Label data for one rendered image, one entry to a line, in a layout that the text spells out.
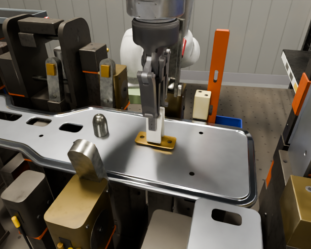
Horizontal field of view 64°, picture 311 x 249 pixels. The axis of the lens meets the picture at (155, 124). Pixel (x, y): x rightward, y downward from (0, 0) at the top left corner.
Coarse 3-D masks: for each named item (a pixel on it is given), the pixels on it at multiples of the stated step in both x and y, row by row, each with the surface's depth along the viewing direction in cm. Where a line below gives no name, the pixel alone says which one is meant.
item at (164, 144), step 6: (144, 132) 54; (138, 138) 52; (144, 138) 52; (162, 138) 52; (168, 138) 52; (174, 138) 52; (150, 144) 51; (156, 144) 51; (162, 144) 51; (168, 144) 51; (174, 144) 51
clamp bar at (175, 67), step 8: (184, 24) 54; (168, 48) 56; (176, 48) 56; (176, 56) 57; (176, 64) 57; (168, 72) 59; (176, 72) 57; (176, 80) 58; (176, 88) 59; (176, 96) 60
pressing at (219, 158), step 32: (0, 96) 69; (0, 128) 57; (32, 128) 57; (128, 128) 57; (192, 128) 57; (224, 128) 56; (32, 160) 49; (64, 160) 48; (128, 160) 48; (160, 160) 48; (192, 160) 48; (224, 160) 48; (160, 192) 43; (192, 192) 42; (224, 192) 42; (256, 192) 42
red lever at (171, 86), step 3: (183, 39) 64; (183, 42) 64; (186, 42) 65; (183, 45) 64; (183, 48) 64; (183, 51) 63; (183, 54) 64; (171, 78) 60; (174, 78) 60; (171, 81) 60; (174, 81) 60; (168, 84) 60; (171, 84) 60; (174, 84) 60; (168, 87) 60; (171, 87) 59; (174, 87) 60; (168, 90) 60; (171, 90) 60
